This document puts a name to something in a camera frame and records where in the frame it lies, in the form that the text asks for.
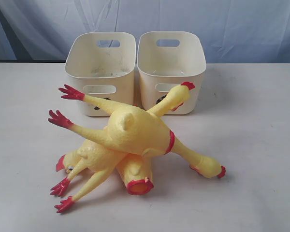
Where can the whole yellow rubber chicken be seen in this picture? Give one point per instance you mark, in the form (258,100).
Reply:
(100,160)
(142,132)

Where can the detached yellow rubber chicken head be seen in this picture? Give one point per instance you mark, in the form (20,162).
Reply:
(66,162)

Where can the headless yellow rubber chicken body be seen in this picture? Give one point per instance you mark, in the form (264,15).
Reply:
(136,173)

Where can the blue-white backdrop curtain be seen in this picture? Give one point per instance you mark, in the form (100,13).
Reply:
(231,31)

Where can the cream bin with O mark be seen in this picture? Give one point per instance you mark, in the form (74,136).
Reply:
(166,59)

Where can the cream bin with X mark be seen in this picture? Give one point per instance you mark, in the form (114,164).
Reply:
(101,64)

